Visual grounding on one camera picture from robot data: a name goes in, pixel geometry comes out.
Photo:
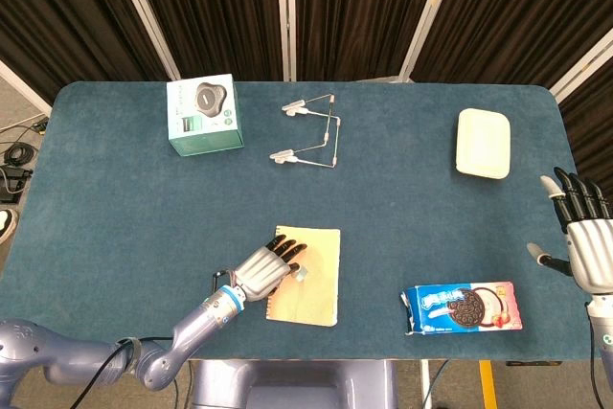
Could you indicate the yellow floor tape strip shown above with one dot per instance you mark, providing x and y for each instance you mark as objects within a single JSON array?
[{"x": 487, "y": 385}]

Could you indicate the black curtain screen panel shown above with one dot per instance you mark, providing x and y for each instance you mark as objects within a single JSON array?
[
  {"x": 359, "y": 11},
  {"x": 57, "y": 21},
  {"x": 594, "y": 117},
  {"x": 517, "y": 11},
  {"x": 215, "y": 11}
]

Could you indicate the yellow spiral notebook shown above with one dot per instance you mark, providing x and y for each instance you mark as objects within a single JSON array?
[{"x": 318, "y": 299}]

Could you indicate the blue felt table mat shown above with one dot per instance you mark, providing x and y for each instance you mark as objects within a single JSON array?
[{"x": 143, "y": 212}]

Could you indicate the teal speaker product box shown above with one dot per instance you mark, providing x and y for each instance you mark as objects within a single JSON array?
[{"x": 203, "y": 112}]

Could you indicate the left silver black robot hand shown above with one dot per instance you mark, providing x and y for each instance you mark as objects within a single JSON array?
[{"x": 261, "y": 272}]

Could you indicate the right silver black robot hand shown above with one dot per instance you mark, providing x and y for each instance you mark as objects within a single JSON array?
[{"x": 591, "y": 246}]

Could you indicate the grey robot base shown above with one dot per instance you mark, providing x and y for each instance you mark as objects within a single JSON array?
[{"x": 292, "y": 385}]

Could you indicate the white table leg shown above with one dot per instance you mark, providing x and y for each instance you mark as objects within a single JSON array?
[{"x": 425, "y": 385}]

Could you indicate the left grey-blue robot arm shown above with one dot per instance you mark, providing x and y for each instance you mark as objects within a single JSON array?
[{"x": 191, "y": 332}]

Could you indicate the black power adapter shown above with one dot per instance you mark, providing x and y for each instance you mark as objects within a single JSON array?
[{"x": 12, "y": 184}]

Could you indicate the blue Oreo cookie package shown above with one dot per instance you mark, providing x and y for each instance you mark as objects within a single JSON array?
[{"x": 460, "y": 308}]

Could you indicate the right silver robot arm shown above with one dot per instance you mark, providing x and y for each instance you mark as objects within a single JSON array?
[{"x": 602, "y": 327}]

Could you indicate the white plastic lidded container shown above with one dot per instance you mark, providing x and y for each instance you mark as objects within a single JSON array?
[{"x": 483, "y": 143}]

